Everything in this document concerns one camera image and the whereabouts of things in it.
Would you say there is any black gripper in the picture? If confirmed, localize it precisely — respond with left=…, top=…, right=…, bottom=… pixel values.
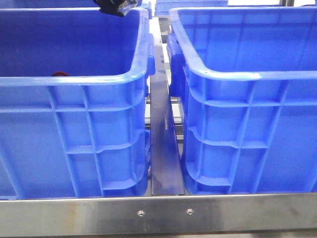
left=93, top=0, right=137, bottom=17

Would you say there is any red mushroom push button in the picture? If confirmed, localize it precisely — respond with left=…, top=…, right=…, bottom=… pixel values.
left=52, top=71, right=69, bottom=77

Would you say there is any rear right blue crate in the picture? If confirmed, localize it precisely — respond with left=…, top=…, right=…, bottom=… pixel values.
left=155, top=0, right=228, bottom=16

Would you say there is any rear left blue crate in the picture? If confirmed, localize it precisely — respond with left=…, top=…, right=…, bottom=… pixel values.
left=0, top=0, right=153, bottom=20

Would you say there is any left blue plastic crate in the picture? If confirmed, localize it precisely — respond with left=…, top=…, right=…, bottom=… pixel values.
left=0, top=7, right=156, bottom=200

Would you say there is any blue plastic crate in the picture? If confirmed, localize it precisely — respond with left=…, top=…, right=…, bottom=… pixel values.
left=0, top=7, right=156, bottom=200
left=169, top=7, right=317, bottom=195

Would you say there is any right blue plastic crate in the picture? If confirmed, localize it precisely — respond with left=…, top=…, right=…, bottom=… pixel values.
left=169, top=7, right=317, bottom=195

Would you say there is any metal divider bar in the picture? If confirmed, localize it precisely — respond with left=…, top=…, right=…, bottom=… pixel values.
left=150, top=36, right=185, bottom=196

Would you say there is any left rail screw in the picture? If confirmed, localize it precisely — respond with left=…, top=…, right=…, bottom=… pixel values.
left=137, top=210, right=145, bottom=217

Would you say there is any rail screw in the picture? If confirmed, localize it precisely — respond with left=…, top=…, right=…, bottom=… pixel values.
left=186, top=208, right=194, bottom=215
left=137, top=210, right=145, bottom=217

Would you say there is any right rail screw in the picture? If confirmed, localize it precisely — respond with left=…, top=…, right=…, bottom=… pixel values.
left=186, top=208, right=194, bottom=215

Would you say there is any steel front rail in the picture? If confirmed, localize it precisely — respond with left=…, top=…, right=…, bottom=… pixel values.
left=0, top=193, right=317, bottom=237

